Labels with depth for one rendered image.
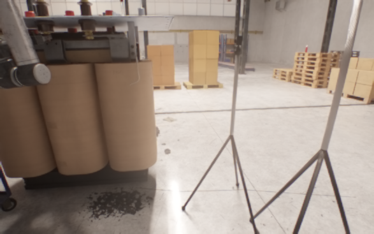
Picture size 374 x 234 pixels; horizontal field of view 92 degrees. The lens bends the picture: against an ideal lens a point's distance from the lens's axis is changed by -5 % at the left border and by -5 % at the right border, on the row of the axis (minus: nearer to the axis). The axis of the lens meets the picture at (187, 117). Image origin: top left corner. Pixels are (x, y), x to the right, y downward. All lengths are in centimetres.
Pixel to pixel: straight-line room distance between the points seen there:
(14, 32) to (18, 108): 71
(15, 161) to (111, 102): 92
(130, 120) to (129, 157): 32
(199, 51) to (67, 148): 499
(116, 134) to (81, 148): 30
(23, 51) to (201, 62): 529
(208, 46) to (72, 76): 501
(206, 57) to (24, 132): 520
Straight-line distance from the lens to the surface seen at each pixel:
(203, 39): 611
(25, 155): 192
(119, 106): 148
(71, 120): 162
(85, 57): 163
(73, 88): 155
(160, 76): 611
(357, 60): 691
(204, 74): 615
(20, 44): 123
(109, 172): 192
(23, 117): 181
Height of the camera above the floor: 115
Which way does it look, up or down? 19 degrees down
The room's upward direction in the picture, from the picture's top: straight up
